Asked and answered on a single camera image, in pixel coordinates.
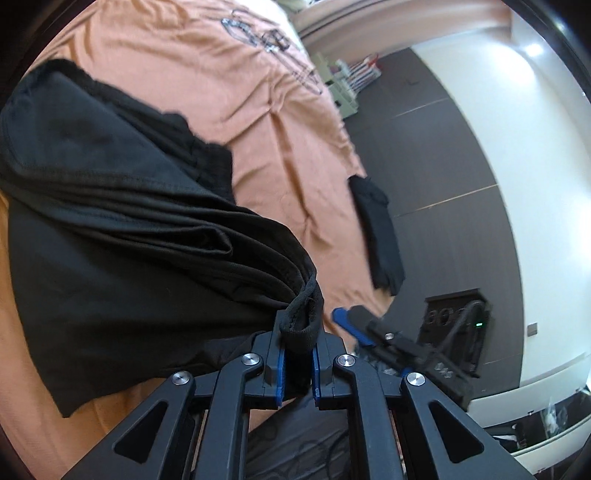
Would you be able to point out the black square frame far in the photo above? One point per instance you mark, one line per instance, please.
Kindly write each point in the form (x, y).
(274, 41)

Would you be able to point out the pink brown curtain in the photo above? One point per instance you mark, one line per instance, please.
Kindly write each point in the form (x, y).
(423, 20)

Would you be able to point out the black square frame on bed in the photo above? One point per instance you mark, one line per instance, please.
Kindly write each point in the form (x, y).
(238, 30)

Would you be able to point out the black pants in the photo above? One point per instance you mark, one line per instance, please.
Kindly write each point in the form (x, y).
(129, 258)

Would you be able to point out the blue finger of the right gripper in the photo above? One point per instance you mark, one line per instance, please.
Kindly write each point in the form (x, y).
(340, 316)
(361, 318)

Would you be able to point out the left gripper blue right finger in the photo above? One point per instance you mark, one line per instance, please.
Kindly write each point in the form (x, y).
(328, 389)

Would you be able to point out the wall light switch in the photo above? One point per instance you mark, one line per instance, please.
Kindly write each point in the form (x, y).
(532, 329)

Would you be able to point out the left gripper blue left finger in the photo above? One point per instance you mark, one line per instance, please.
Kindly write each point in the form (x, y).
(273, 373)

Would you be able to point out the cream bedside drawer cabinet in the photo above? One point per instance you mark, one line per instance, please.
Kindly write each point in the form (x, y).
(335, 75)

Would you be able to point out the black electronic box on floor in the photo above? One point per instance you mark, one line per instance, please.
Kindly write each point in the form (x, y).
(456, 324)

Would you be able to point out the striped gift bag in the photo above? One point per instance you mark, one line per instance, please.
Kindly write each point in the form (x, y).
(365, 70)

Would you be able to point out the orange bed blanket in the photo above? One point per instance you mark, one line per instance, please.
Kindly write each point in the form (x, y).
(292, 159)

